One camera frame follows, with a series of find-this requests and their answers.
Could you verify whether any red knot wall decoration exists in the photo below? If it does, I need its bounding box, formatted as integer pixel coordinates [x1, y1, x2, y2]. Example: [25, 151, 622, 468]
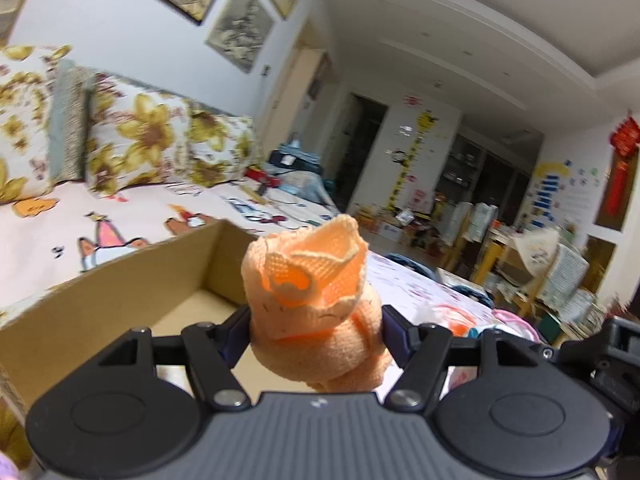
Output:
[601, 114, 640, 218]

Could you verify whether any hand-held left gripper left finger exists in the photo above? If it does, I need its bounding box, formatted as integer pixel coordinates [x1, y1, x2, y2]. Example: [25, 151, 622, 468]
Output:
[95, 305, 253, 411]

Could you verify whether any lace covered dining chair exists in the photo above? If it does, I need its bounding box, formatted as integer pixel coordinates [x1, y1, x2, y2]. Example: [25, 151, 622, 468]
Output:
[439, 202, 477, 272]
[539, 244, 592, 307]

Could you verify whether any grey green cushion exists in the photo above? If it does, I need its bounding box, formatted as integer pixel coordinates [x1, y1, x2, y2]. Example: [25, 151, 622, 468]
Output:
[47, 59, 97, 184]

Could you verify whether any red tool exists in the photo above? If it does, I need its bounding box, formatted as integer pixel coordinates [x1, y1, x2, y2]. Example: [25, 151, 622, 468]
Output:
[244, 167, 282, 187]

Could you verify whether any giraffe height chart sticker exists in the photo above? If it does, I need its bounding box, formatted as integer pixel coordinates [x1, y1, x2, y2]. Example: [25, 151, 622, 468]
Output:
[385, 109, 441, 212]

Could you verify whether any yellow wooden dining table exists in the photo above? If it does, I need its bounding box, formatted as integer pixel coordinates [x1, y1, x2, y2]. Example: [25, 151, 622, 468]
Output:
[469, 229, 547, 307]

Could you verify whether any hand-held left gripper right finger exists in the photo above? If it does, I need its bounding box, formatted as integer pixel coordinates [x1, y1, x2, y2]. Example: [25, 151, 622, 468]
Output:
[381, 305, 543, 418]

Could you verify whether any orange white cloth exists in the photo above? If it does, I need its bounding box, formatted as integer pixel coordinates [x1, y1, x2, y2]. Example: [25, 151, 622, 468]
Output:
[432, 304, 484, 337]

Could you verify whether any framed violinist drawing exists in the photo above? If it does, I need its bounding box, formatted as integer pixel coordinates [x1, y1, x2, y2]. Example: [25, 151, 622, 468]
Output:
[204, 0, 277, 75]

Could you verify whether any blue bag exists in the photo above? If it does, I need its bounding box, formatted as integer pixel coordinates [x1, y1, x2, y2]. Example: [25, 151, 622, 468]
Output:
[269, 142, 327, 172]

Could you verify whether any blue chair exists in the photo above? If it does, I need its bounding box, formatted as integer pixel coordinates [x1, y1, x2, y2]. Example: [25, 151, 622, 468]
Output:
[384, 252, 437, 277]
[449, 282, 497, 307]

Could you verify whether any orange knitted cloth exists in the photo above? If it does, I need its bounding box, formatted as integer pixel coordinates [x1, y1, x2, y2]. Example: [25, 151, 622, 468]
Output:
[241, 214, 396, 394]

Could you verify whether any grey blue cloth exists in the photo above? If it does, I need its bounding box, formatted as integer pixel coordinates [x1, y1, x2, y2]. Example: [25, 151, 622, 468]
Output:
[289, 169, 342, 207]

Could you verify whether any white printed tote bag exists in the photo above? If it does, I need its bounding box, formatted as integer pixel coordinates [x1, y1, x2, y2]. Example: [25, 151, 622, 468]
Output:
[511, 226, 562, 280]

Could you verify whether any small framed wall picture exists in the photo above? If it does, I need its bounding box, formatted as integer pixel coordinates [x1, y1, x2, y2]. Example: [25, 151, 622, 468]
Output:
[309, 51, 334, 102]

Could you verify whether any blue wall sticker chart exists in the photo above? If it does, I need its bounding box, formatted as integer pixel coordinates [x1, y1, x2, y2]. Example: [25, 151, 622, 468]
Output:
[530, 160, 603, 227]

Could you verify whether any cartoon printed sofa blanket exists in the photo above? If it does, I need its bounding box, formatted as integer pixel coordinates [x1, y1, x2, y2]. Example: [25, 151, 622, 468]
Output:
[0, 174, 343, 313]

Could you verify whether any cardboard box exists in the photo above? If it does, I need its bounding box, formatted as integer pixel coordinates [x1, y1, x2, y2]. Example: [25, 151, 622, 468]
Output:
[0, 219, 275, 467]

